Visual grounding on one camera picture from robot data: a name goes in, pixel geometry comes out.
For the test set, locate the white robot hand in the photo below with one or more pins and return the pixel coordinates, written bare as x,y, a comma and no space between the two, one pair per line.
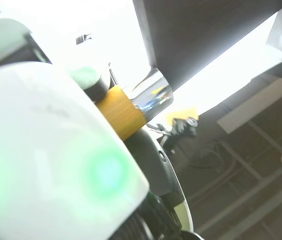
43,150

